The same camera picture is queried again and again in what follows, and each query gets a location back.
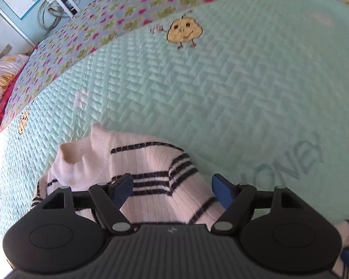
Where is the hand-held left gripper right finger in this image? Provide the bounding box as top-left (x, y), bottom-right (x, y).
top-left (212, 174), bottom-right (304, 234)

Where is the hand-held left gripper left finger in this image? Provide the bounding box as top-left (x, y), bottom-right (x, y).
top-left (42, 173), bottom-right (133, 234)

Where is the quilted bee print bedspread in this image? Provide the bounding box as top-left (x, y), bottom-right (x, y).
top-left (0, 0), bottom-right (349, 279)

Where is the floral pillow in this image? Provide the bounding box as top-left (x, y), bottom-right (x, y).
top-left (0, 54), bottom-right (30, 120)

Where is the blue sliding door wardrobe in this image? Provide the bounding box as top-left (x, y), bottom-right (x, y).
top-left (0, 0), bottom-right (140, 43)

